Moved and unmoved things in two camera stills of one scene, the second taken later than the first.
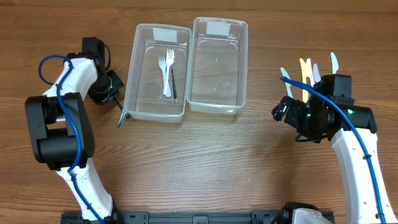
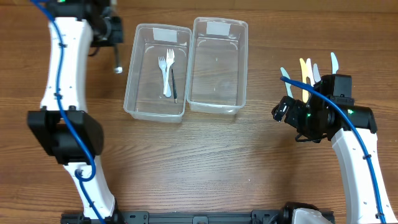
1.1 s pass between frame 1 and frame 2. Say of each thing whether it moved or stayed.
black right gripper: stayed
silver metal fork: moved
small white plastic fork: stayed
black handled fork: stayed
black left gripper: moved
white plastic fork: stayed
